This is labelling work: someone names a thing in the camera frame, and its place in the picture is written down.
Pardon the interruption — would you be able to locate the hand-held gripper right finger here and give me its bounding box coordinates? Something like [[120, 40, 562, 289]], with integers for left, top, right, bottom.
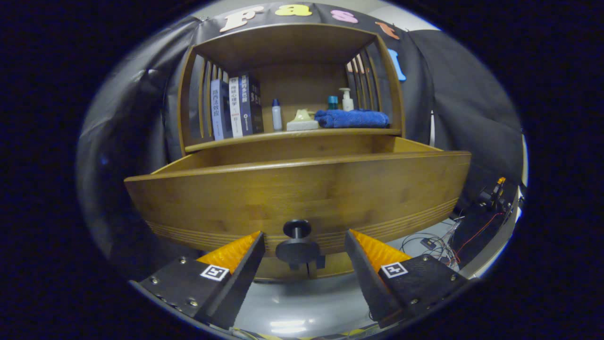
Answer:
[[344, 229, 470, 329]]

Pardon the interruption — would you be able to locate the light blue book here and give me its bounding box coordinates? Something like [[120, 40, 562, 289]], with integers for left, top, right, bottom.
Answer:
[[210, 79, 233, 141]]

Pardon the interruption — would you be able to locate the wooden countertop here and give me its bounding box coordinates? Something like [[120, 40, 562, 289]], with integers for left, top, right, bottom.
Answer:
[[184, 127, 402, 153]]

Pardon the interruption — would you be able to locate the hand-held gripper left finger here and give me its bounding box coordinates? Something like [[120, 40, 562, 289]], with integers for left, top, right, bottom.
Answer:
[[128, 230, 266, 330]]

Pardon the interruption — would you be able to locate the pale green and white dish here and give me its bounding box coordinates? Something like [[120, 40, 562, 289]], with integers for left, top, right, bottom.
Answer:
[[286, 109, 319, 131]]

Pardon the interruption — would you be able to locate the dark blue book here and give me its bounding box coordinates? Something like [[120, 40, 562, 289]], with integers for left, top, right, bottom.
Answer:
[[239, 72, 264, 136]]

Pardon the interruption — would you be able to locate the tangle of thin cables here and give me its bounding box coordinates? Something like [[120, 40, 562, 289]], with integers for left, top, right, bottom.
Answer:
[[401, 212, 505, 270]]

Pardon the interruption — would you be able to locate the folded blue towel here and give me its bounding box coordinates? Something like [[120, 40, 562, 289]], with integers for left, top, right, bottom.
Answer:
[[314, 110, 390, 129]]

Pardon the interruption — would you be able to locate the wooden cabinet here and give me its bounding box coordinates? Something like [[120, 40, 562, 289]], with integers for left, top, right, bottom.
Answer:
[[177, 24, 406, 280]]

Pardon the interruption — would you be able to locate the white book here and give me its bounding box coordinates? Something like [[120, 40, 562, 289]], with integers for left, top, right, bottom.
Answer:
[[229, 76, 244, 138]]

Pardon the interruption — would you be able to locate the black device with orange tip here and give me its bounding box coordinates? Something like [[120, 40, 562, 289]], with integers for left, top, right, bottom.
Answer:
[[481, 177, 508, 208]]

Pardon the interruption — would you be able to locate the wooden drawer with black knob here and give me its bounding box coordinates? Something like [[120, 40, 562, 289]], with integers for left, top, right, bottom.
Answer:
[[124, 136, 471, 271]]

